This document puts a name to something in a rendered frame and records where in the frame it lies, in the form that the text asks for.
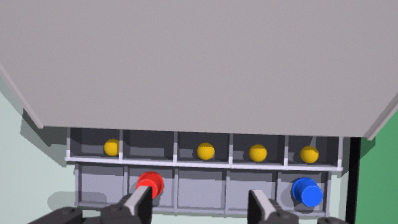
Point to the red plug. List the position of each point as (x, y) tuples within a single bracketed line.
[(151, 179)]

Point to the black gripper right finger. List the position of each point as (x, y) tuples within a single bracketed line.
[(261, 211)]

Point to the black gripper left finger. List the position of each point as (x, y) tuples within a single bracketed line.
[(137, 210)]

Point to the yellow ball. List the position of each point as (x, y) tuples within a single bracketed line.
[(309, 154), (205, 151), (257, 153), (111, 147)]

